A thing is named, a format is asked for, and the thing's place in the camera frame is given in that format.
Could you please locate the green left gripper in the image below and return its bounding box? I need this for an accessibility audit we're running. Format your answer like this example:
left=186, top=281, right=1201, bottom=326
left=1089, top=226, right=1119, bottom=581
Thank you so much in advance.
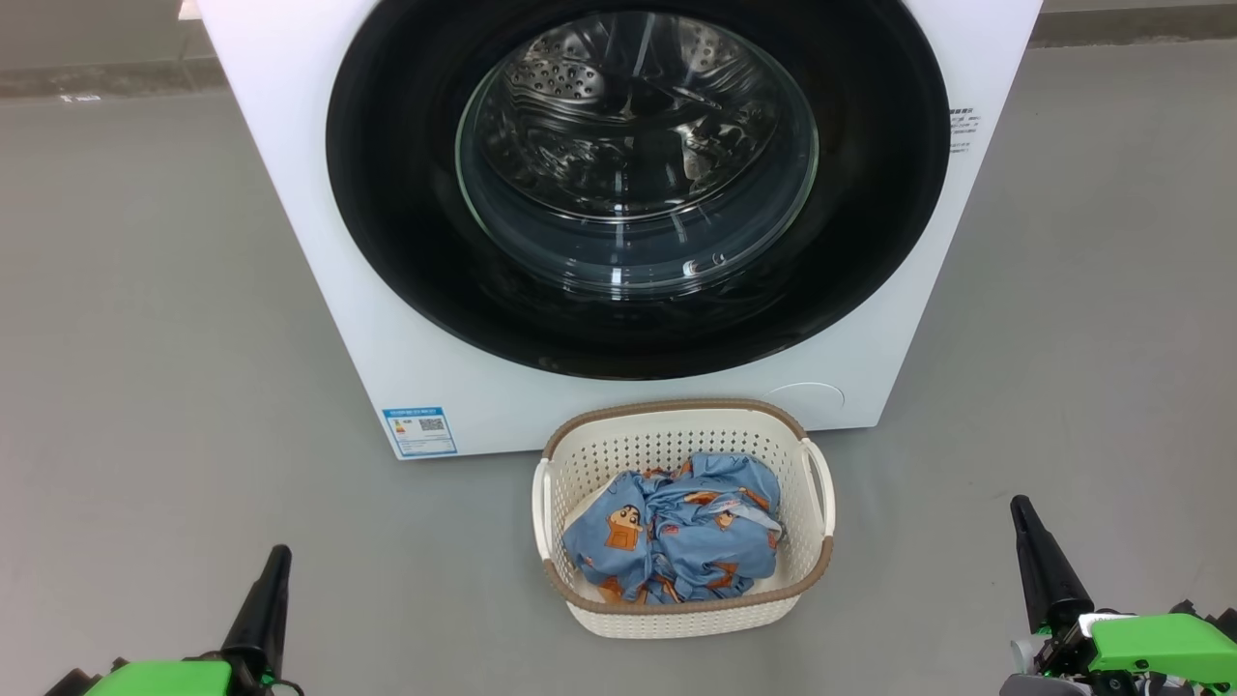
left=43, top=544, right=305, bottom=696

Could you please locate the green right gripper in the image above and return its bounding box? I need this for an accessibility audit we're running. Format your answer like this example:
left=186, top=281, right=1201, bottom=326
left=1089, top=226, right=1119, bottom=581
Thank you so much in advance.
left=1000, top=495, right=1237, bottom=696

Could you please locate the blue cartoon print garment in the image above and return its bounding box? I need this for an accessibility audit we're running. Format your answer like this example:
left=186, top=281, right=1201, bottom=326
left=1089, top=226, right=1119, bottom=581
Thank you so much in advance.
left=563, top=471, right=677, bottom=605
left=652, top=452, right=783, bottom=602

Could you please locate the black round washer door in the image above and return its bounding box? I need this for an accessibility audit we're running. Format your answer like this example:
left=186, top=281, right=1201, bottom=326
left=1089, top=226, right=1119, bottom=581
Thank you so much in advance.
left=326, top=0, right=953, bottom=381

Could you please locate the white front-load washing machine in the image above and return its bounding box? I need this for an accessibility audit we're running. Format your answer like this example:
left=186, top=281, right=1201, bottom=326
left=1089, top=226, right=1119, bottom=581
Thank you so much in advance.
left=196, top=0, right=1045, bottom=462

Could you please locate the stainless steel washing machine drum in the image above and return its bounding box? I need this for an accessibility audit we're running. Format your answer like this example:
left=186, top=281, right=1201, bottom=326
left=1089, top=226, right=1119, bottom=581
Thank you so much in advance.
left=459, top=12, right=818, bottom=291

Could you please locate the blue energy label sticker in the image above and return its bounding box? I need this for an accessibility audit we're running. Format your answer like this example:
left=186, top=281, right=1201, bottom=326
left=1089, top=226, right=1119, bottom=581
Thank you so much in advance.
left=382, top=406, right=458, bottom=460

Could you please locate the cream perforated laundry basket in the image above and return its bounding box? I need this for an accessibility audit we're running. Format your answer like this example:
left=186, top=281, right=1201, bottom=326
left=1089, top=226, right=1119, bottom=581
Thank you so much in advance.
left=532, top=398, right=836, bottom=640

